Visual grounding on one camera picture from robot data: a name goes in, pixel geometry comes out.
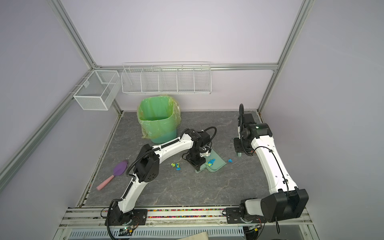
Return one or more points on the green trash bin with bag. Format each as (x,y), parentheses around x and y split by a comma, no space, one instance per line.
(159,118)

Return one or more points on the long white wire basket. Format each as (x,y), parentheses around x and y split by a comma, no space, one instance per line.
(167,78)

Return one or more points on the green blue scrap centre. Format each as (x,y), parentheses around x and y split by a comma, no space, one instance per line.
(176,165)

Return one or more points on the blue scraps near right gripper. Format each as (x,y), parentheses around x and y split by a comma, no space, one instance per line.
(217,163)

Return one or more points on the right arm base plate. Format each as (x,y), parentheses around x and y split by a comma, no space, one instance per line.
(237,215)

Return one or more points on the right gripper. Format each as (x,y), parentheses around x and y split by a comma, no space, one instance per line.
(238,147)

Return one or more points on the mint green dustpan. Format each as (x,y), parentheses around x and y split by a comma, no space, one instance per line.
(213,155)

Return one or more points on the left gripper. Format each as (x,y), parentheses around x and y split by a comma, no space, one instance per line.
(197,164)

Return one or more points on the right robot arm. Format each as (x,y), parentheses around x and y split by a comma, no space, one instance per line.
(286,200)

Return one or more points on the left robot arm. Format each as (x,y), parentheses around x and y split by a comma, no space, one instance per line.
(197,145)

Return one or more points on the purple pink scoop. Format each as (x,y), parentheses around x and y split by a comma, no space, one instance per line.
(118,170)

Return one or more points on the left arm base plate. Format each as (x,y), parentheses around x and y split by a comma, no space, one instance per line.
(136,217)

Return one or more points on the small white wire basket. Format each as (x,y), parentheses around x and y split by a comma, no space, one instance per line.
(99,90)

